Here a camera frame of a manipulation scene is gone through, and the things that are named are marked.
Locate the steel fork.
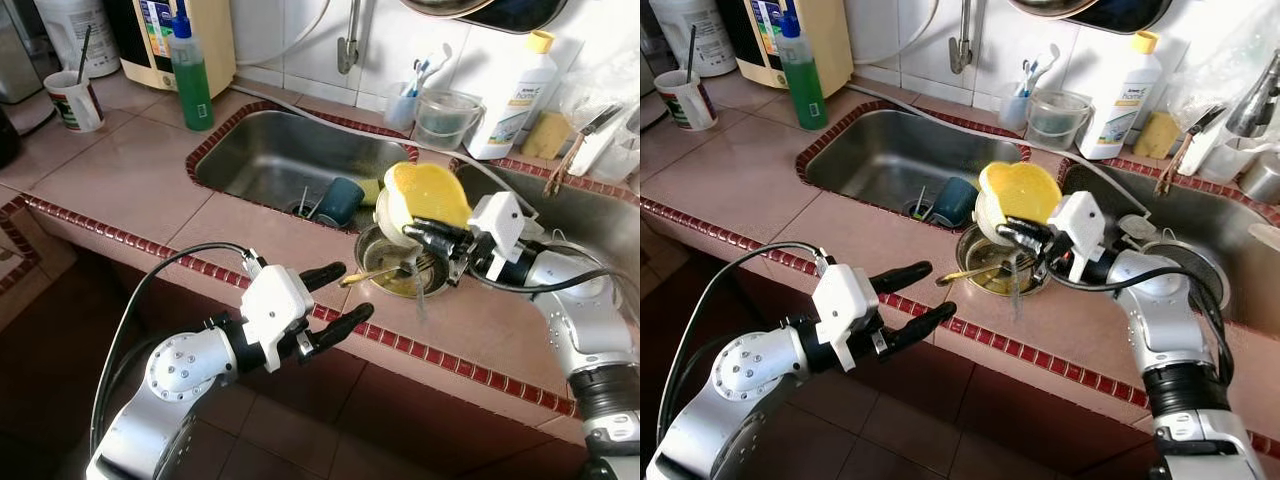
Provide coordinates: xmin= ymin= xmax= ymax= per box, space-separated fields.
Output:
xmin=338 ymin=262 xmax=406 ymax=289
xmin=935 ymin=262 xmax=1001 ymax=286

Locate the grey metal appliance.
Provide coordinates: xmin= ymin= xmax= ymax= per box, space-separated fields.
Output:
xmin=0 ymin=0 xmax=56 ymax=136

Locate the teal rabbit mug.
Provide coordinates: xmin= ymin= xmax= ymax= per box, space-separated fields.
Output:
xmin=318 ymin=177 xmax=366 ymax=229
xmin=930 ymin=177 xmax=979 ymax=229

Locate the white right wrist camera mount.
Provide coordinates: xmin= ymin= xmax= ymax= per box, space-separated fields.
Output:
xmin=1050 ymin=190 xmax=1109 ymax=283
xmin=468 ymin=192 xmax=529 ymax=281

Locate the dull yellow sponge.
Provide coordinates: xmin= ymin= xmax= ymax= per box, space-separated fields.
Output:
xmin=1135 ymin=110 xmax=1183 ymax=159
xmin=523 ymin=110 xmax=573 ymax=161

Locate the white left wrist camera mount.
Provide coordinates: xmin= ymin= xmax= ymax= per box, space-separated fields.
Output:
xmin=238 ymin=262 xmax=317 ymax=373
xmin=812 ymin=262 xmax=883 ymax=373

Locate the stainless steel sink basin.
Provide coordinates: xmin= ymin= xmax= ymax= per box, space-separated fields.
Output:
xmin=185 ymin=100 xmax=421 ymax=233
xmin=450 ymin=155 xmax=641 ymax=331
xmin=795 ymin=105 xmax=1031 ymax=231
xmin=1060 ymin=155 xmax=1280 ymax=341

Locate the white plastic jug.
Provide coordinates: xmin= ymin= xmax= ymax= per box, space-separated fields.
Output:
xmin=33 ymin=0 xmax=121 ymax=79
xmin=648 ymin=0 xmax=736 ymax=79

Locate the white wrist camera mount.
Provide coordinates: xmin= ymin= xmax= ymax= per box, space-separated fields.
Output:
xmin=1050 ymin=190 xmax=1109 ymax=283
xmin=468 ymin=192 xmax=529 ymax=281
xmin=238 ymin=262 xmax=317 ymax=373
xmin=812 ymin=262 xmax=883 ymax=373

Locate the white printed mug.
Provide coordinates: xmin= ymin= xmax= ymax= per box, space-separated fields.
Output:
xmin=42 ymin=70 xmax=106 ymax=134
xmin=655 ymin=70 xmax=718 ymax=132

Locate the small steel cup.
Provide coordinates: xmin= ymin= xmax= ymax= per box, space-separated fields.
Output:
xmin=1237 ymin=150 xmax=1280 ymax=206

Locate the white yellow-capped detergent bottle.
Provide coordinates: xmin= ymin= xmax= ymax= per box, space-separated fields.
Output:
xmin=465 ymin=30 xmax=559 ymax=161
xmin=1077 ymin=30 xmax=1164 ymax=161

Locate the green dish soap bottle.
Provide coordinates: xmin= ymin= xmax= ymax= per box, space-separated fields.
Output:
xmin=775 ymin=10 xmax=829 ymax=131
xmin=165 ymin=10 xmax=216 ymax=133

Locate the stainless steel bowl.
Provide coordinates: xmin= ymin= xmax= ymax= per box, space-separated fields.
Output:
xmin=355 ymin=225 xmax=451 ymax=299
xmin=955 ymin=225 xmax=1049 ymax=299

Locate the clear small plastic bucket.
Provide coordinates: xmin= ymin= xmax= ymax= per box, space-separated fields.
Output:
xmin=413 ymin=88 xmax=484 ymax=153
xmin=1025 ymin=90 xmax=1094 ymax=151

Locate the steel pot lid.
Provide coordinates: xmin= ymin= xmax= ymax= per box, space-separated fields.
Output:
xmin=1140 ymin=235 xmax=1233 ymax=311

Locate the chrome pull-out faucet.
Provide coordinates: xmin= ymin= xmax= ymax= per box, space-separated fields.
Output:
xmin=1225 ymin=50 xmax=1280 ymax=141

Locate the clear plastic cup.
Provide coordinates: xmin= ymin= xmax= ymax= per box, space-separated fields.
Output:
xmin=1200 ymin=135 xmax=1261 ymax=184
xmin=590 ymin=130 xmax=641 ymax=186

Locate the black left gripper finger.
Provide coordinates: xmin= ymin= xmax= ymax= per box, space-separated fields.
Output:
xmin=298 ymin=262 xmax=347 ymax=294
xmin=312 ymin=303 xmax=375 ymax=355
xmin=885 ymin=302 xmax=958 ymax=357
xmin=872 ymin=260 xmax=933 ymax=296

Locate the clear plastic bag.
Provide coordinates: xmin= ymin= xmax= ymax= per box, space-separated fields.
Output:
xmin=560 ymin=50 xmax=641 ymax=131
xmin=1170 ymin=10 xmax=1280 ymax=131

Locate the yellow plastic bowl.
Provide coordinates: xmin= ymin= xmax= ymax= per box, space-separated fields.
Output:
xmin=375 ymin=160 xmax=474 ymax=249
xmin=975 ymin=160 xmax=1063 ymax=246

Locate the beige water purifier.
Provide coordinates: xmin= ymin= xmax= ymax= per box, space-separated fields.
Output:
xmin=105 ymin=0 xmax=238 ymax=99
xmin=715 ymin=0 xmax=854 ymax=99

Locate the steel wall tap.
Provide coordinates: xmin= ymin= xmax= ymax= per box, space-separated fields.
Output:
xmin=336 ymin=0 xmax=363 ymax=76
xmin=948 ymin=0 xmax=976 ymax=76

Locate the white black-topped dish brush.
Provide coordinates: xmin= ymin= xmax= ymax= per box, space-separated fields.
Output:
xmin=1180 ymin=100 xmax=1229 ymax=176
xmin=575 ymin=100 xmax=626 ymax=176

